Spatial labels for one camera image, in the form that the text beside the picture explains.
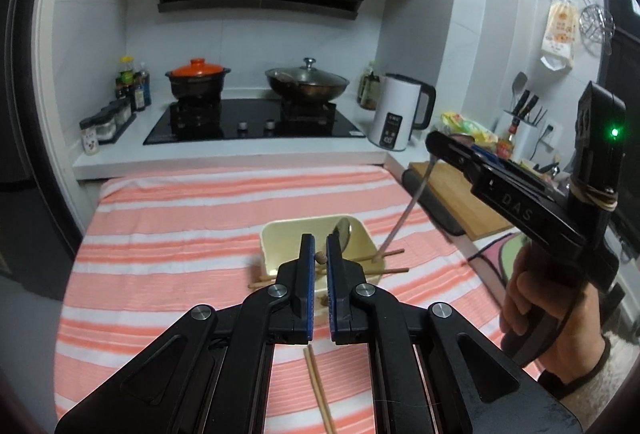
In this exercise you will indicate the person's right hand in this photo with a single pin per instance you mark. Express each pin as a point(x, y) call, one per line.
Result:
point(520, 284)

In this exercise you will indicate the green mat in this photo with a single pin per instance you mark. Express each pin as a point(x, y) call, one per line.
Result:
point(500, 259)

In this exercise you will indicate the amber oil bottle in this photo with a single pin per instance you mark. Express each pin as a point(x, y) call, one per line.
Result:
point(369, 88)

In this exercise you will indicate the cream utensil holder box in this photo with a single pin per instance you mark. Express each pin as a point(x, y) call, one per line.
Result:
point(285, 239)

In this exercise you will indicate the black ribbed bar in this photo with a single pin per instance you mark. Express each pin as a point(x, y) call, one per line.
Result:
point(430, 209)

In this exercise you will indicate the black gas stove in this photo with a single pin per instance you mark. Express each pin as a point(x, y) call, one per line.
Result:
point(250, 118)

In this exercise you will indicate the white electric kettle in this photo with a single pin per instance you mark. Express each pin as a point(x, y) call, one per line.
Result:
point(395, 113)

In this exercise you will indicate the dark sauce bottle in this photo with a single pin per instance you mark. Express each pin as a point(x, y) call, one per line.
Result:
point(138, 98)
point(144, 86)

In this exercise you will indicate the green label sauce bottle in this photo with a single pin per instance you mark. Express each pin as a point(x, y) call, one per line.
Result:
point(127, 71)

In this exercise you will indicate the hanging metal steamer rack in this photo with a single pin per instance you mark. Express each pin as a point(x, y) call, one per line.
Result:
point(596, 24)

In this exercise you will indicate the person's right forearm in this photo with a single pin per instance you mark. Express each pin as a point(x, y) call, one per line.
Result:
point(590, 384)

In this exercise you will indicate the soy sauce bottle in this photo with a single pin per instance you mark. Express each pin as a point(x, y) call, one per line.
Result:
point(506, 146)

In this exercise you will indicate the glass spice jar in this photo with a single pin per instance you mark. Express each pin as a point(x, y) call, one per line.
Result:
point(126, 111)
point(105, 128)
point(116, 118)

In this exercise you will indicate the glass wok lid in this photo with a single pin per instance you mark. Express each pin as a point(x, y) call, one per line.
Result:
point(310, 73)

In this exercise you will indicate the large metal spoon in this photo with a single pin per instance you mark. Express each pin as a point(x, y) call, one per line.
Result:
point(405, 214)

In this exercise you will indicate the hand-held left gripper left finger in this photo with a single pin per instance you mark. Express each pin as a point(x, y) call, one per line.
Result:
point(311, 294)

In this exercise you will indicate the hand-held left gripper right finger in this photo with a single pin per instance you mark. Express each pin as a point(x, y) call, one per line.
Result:
point(331, 304)

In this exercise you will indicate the orange striped tablecloth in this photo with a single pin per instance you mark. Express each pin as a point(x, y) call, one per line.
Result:
point(175, 239)

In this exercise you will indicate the orange pot lid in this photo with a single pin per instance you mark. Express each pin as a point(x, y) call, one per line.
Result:
point(199, 66)

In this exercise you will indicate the black clay pot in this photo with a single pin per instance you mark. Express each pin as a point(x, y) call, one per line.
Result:
point(197, 86)

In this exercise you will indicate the dark wok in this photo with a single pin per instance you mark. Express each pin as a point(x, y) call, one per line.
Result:
point(307, 89)

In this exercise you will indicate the hanging paper packet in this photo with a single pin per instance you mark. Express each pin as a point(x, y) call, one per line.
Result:
point(560, 33)

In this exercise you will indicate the wooden chopstick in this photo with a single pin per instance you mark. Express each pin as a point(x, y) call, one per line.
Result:
point(320, 389)
point(385, 255)
point(395, 271)

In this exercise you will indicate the small metal spoon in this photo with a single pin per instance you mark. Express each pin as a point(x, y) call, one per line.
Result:
point(344, 231)

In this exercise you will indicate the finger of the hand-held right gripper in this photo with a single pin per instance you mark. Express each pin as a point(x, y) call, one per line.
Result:
point(450, 148)

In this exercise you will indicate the wooden cutting board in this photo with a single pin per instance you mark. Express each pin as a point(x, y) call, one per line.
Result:
point(450, 199)

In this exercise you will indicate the white knife holder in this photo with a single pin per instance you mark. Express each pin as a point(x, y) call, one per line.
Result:
point(525, 138)

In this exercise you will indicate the grey spatula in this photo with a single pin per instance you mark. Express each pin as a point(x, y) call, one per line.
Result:
point(520, 82)

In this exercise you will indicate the yellow plastic bag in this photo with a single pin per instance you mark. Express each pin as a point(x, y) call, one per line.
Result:
point(460, 121)

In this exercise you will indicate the wall socket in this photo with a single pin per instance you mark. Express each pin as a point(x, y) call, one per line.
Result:
point(550, 134)

